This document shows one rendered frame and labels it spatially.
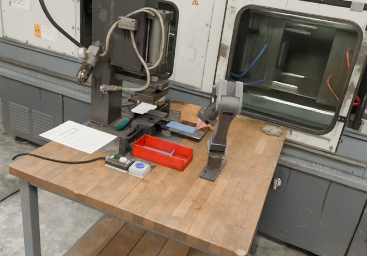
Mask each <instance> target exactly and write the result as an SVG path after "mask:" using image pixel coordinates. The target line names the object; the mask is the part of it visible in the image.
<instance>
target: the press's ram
mask: <svg viewBox="0 0 367 256"><path fill-rule="evenodd" d="M150 75H151V76H150V83H149V85H148V87H147V88H146V89H144V90H142V91H135V92H134V99H136V100H137V103H138V104H140V103H141V101H143V102H147V103H151V104H153V103H155V102H156V101H158V100H159V99H161V98H162V97H164V96H165V95H167V94H168V92H169V87H168V84H169V81H167V80H162V79H159V78H158V77H157V76H156V75H154V74H150ZM114 79H118V80H122V81H127V82H131V83H134V84H138V85H142V86H145V85H146V83H147V76H146V75H141V74H137V73H133V72H128V71H125V70H122V71H120V72H118V73H115V77H114Z"/></svg>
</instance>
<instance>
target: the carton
mask: <svg viewBox="0 0 367 256"><path fill-rule="evenodd" d="M201 108H202V107H201V106H197V105H193V104H187V105H186V106H185V107H184V108H183V109H181V115H180V121H181V122H182V121H183V120H185V121H189V122H193V123H196V124H197V123H198V119H199V118H198V117H197V116H196V114H197V112H198V111H199V110H200V109H201ZM216 125H217V124H216ZM216 125H215V126H214V127H212V125H211V124H208V125H207V127H210V130H215V128H216Z"/></svg>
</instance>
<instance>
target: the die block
mask: <svg viewBox="0 0 367 256"><path fill-rule="evenodd" d="M158 123H159V124H163V125H165V126H166V125H167V124H166V123H164V122H161V121H160V122H158ZM136 126H137V125H136V124H133V127H132V130H133V129H134V128H135V127H136ZM140 127H143V126H140ZM156 131H159V132H162V131H163V130H162V129H159V128H155V126H153V127H152V128H151V129H150V128H147V127H143V133H142V135H140V136H139V137H138V139H139V138H141V137H142V136H143V135H144V134H146V135H150V136H153V137H155V136H156Z"/></svg>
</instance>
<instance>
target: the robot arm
mask: <svg viewBox="0 0 367 256"><path fill-rule="evenodd" d="M242 91H243V82H239V81H236V82H231V81H227V80H222V79H219V82H217V83H216V85H213V86H212V97H213V98H214V102H211V103H210V104H209V106H208V107H207V108H206V109H204V108H203V107H202V108H201V109H200V110H199V111H198V112H197V114H196V116H197V117H198V118H199V119H198V123H197V126H196V128H197V127H198V126H199V125H200V124H201V123H202V122H203V123H202V124H201V125H200V126H199V127H198V128H197V130H198V129H200V128H203V127H206V126H207V125H208V124H211V125H212V127H214V126H215V125H216V124H217V125H216V128H215V130H214V131H213V132H211V136H210V138H209V139H207V140H206V147H207V154H208V155H209V157H208V163H207V164H206V166H205V168H204V169H203V170H202V172H201V173H200V175H199V177H200V178H202V179H205V180H208V181H211V182H215V181H216V179H217V177H218V175H219V174H220V172H221V170H222V169H223V167H224V166H225V164H226V162H227V160H226V159H224V158H223V157H226V153H227V133H228V129H229V126H230V124H231V122H232V120H233V119H234V118H235V117H236V114H240V112H241V107H242ZM231 96H236V97H231ZM218 116H219V117H218ZM217 117H218V120H217V119H216V118H217ZM196 128H195V129H196ZM195 129H194V130H195Z"/></svg>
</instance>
